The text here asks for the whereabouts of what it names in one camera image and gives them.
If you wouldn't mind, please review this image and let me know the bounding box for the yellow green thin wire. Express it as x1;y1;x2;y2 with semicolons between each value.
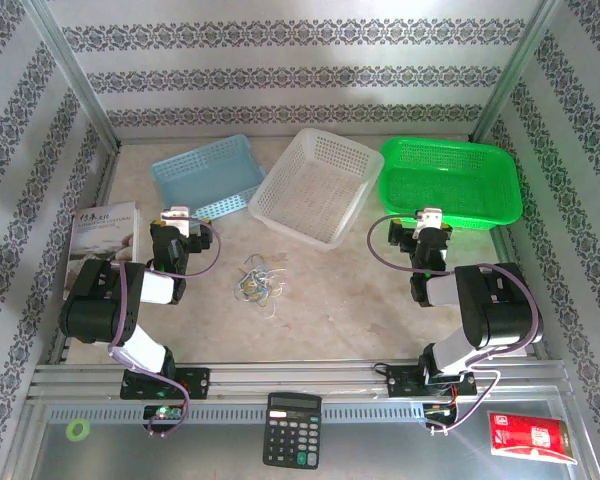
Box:
239;272;269;301

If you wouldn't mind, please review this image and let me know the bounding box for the pile of rubber bands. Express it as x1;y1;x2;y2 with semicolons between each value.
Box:
233;272;271;306

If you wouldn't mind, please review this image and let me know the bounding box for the white plastic basket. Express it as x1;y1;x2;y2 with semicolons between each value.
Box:
248;128;385;251

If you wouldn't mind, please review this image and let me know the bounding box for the green plastic basket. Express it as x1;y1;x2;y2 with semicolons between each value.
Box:
378;137;524;231

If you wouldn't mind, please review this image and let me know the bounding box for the paperback book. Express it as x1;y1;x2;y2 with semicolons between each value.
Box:
62;201;142;301

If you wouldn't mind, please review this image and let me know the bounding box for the light blue plastic basket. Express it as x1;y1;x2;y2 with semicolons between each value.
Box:
150;133;268;234

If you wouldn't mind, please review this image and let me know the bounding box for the small circuit board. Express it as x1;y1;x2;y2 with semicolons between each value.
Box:
143;403;185;422
423;401;457;420

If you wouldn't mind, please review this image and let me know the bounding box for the green tape roll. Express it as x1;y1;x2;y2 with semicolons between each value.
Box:
65;418;91;443

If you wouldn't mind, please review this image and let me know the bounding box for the red foil packet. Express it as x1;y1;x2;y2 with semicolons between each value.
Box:
487;410;579;465

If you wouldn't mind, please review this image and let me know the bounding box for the black desk calculator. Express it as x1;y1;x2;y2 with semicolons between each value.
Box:
262;391;323;470

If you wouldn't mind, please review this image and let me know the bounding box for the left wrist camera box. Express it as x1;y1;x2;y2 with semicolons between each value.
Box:
159;205;192;237

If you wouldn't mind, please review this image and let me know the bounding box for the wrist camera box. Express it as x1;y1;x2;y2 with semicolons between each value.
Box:
412;206;444;241
159;205;192;237

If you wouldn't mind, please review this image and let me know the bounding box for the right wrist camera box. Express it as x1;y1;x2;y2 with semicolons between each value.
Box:
412;206;444;241

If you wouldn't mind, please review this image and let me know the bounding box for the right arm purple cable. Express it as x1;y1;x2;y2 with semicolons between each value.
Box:
368;213;545;435

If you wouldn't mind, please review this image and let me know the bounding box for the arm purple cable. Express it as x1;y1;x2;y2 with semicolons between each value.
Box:
108;215;222;440
368;213;545;435

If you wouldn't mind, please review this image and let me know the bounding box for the aluminium side rail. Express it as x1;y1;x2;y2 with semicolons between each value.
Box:
487;227;551;361
47;147;124;366

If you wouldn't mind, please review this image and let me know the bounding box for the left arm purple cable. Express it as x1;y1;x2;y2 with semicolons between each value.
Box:
108;215;222;440

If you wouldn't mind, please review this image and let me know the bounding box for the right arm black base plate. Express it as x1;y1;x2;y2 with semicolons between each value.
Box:
385;364;477;400

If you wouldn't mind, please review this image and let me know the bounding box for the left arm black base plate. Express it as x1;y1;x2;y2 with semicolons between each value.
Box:
119;367;212;401

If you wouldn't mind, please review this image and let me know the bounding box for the aluminium mounting rail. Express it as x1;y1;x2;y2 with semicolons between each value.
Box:
28;362;567;402

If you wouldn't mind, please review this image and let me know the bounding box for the grey slotted cable duct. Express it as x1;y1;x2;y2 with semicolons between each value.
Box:
47;405;429;426

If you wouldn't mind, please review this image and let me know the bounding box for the aluminium frame post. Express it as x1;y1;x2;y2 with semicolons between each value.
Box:
472;0;570;145
22;0;122;150

